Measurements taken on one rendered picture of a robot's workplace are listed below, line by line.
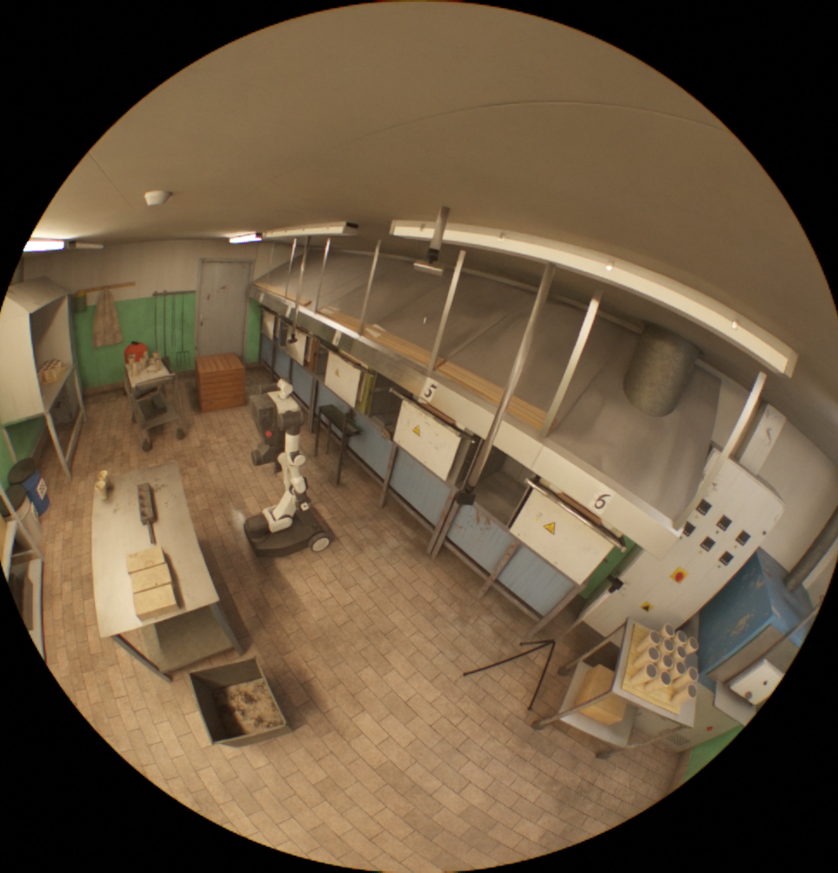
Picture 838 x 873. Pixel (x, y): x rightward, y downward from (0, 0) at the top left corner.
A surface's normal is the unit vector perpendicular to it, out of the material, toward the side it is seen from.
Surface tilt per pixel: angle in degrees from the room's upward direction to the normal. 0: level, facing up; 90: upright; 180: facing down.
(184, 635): 0
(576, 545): 90
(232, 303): 90
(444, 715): 0
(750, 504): 90
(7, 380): 90
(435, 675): 0
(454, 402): 80
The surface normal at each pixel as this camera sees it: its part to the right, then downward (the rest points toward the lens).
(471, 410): -0.64, 0.04
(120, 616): 0.24, -0.85
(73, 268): 0.68, 0.50
